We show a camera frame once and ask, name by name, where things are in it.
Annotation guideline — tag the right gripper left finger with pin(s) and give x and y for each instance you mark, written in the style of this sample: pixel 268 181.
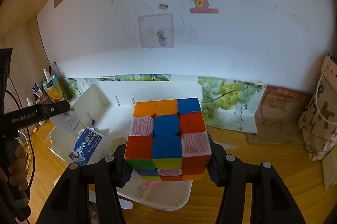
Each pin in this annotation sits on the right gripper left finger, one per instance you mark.
pixel 68 202

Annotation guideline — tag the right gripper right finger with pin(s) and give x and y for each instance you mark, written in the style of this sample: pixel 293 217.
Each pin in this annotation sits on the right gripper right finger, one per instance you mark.
pixel 271 200

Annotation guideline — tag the blue labelled floss box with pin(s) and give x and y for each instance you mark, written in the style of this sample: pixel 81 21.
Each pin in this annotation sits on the blue labelled floss box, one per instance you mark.
pixel 87 144

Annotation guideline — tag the beige angular case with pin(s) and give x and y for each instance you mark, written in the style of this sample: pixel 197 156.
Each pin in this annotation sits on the beige angular case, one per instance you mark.
pixel 115 143

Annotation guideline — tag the multicolour puzzle cube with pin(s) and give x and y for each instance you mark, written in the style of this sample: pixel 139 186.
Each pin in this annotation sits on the multicolour puzzle cube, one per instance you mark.
pixel 168 140

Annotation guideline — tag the pink hair roller brush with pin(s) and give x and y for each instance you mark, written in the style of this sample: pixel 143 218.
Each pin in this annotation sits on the pink hair roller brush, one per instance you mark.
pixel 148 188

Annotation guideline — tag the person left hand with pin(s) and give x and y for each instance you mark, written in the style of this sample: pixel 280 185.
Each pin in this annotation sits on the person left hand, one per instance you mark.
pixel 17 170

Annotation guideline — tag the green tissue pack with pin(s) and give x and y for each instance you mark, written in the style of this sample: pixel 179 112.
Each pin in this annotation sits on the green tissue pack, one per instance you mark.
pixel 329 167

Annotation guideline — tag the brown cardboard piece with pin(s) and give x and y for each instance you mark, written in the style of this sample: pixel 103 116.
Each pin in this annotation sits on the brown cardboard piece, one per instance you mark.
pixel 277 116

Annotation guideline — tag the letter print fabric bag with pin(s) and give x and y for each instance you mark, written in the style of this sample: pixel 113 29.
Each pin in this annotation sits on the letter print fabric bag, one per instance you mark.
pixel 317 122

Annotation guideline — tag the white spray bottle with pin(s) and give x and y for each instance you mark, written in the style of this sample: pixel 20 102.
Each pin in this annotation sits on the white spray bottle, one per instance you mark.
pixel 31 102

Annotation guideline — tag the white plastic storage bin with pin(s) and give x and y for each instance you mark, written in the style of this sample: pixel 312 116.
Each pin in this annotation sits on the white plastic storage bin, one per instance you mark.
pixel 111 104

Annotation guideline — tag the green grape print box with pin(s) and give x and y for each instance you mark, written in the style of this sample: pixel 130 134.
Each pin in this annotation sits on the green grape print box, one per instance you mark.
pixel 227 104

